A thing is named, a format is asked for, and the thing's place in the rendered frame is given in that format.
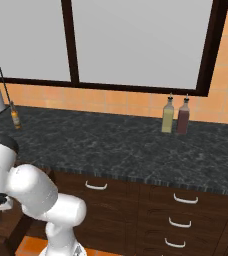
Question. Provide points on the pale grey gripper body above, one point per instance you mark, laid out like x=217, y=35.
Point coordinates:
x=5, y=203

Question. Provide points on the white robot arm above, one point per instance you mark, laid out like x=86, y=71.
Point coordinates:
x=32, y=190

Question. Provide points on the open dark wood drawer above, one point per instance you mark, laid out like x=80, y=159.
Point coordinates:
x=6, y=235

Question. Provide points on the dark wood drawer front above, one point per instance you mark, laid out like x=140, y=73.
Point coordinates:
x=149, y=245
x=152, y=224
x=159, y=198

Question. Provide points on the small orange sauce bottle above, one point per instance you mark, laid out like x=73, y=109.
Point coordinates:
x=15, y=117

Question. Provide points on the yellow oil bottle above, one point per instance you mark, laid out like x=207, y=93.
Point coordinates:
x=168, y=117

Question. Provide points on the dark red vinegar bottle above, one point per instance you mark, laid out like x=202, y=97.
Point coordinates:
x=183, y=119

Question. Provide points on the dark framed window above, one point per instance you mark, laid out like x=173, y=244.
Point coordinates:
x=136, y=40

